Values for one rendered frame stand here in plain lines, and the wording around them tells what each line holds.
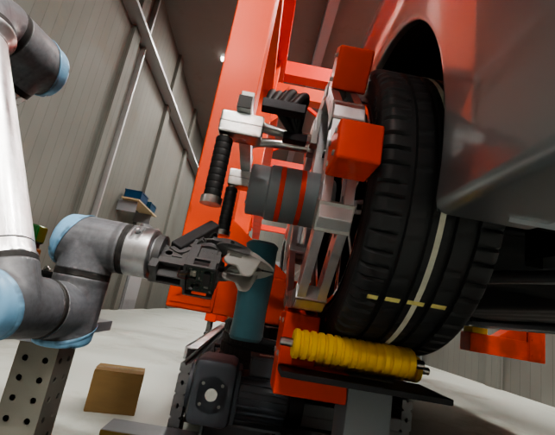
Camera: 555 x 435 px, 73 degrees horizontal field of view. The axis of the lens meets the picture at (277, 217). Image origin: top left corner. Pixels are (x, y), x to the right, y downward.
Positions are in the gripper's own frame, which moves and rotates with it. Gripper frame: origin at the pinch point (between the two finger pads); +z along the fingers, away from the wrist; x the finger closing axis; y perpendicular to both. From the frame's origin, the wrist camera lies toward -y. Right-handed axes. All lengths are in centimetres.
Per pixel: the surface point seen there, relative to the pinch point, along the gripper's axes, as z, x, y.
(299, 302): 8.0, -9.3, -2.3
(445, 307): 32.6, 1.7, 3.5
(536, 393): 403, -353, -274
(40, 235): -50, -12, -10
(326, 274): 11.7, -0.9, -2.5
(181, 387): -19, -80, -24
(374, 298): 19.7, 0.8, 3.5
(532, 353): 249, -184, -176
